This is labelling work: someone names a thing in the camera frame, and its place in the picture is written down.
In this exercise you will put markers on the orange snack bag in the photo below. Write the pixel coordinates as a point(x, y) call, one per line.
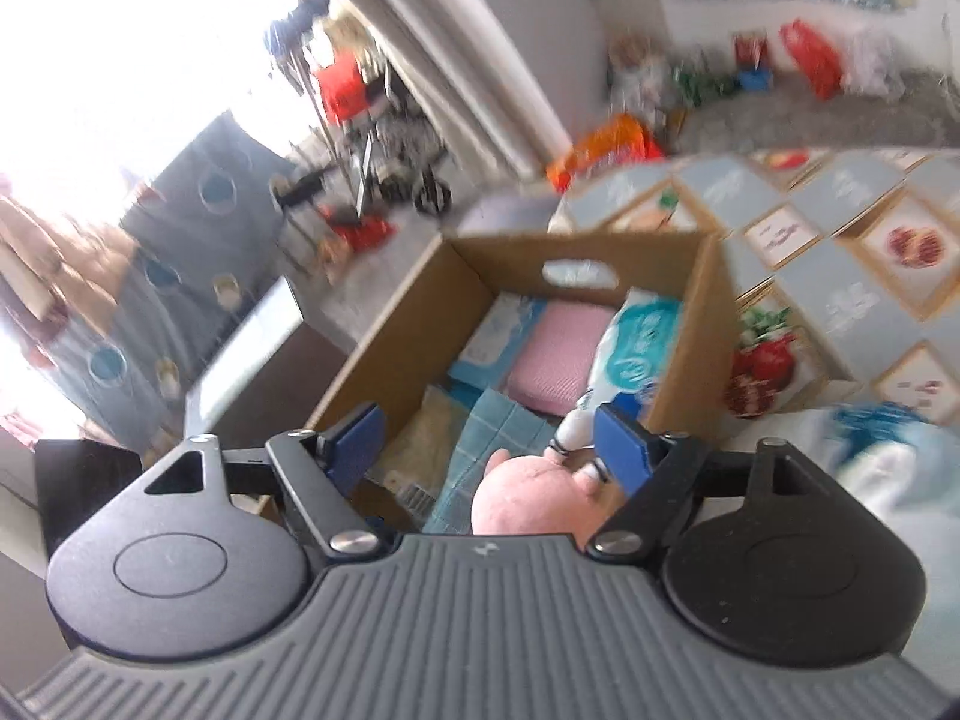
point(607, 150)

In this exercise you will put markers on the blue white wet wipes pack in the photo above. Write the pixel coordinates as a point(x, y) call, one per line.
point(637, 352)

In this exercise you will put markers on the pink mesh sponge cloth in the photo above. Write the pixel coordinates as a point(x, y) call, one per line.
point(555, 360)

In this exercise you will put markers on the black box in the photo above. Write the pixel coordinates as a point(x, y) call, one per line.
point(82, 480)

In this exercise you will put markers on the red shopping bag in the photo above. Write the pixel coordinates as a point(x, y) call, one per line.
point(339, 86)

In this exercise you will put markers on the pink plush toy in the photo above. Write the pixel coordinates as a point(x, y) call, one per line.
point(525, 495)

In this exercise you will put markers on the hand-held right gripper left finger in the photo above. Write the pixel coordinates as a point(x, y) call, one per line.
point(360, 450)

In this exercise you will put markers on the blue cloth with circles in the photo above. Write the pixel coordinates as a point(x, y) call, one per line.
point(202, 240)

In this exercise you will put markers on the blue printed plastic bag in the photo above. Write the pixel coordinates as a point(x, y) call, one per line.
point(892, 465)

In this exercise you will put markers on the grey flat board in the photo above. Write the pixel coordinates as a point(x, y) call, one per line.
point(247, 352)

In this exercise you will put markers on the small red bag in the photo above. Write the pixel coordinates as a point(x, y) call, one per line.
point(364, 232)

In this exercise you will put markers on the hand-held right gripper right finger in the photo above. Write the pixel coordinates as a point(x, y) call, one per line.
point(622, 450)

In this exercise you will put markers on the blue checked cloth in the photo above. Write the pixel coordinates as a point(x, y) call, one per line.
point(487, 435)

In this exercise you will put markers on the red plastic bag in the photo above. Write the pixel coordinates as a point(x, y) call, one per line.
point(814, 60)

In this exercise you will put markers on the light blue tissue pack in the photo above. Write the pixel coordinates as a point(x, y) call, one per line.
point(495, 337)

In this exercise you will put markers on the grey white curtain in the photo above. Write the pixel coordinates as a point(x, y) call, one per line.
point(487, 37)

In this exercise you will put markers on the green packets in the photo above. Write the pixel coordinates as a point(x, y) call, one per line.
point(705, 86)

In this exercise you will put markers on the brown cardboard box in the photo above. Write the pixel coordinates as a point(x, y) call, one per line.
point(697, 330)

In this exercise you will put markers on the small red box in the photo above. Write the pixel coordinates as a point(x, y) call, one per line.
point(750, 49)

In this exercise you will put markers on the metal drying rack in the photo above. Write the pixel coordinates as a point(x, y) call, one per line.
point(390, 142)

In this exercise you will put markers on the beige cloth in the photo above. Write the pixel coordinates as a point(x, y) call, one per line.
point(427, 435)

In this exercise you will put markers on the small blue box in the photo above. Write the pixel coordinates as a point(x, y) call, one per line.
point(755, 79)

